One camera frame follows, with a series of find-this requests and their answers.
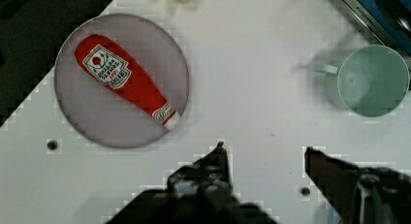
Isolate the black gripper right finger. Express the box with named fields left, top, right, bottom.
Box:
left=304, top=147, right=411, bottom=224

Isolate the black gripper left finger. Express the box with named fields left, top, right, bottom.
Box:
left=167, top=142, right=234, bottom=208

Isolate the grey round plate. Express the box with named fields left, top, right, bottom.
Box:
left=54, top=14, right=190, bottom=148

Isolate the red ketchup bottle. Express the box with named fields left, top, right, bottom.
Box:
left=75, top=34, right=181, bottom=130

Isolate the black toaster oven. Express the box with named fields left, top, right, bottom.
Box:
left=340, top=0, right=411, bottom=57

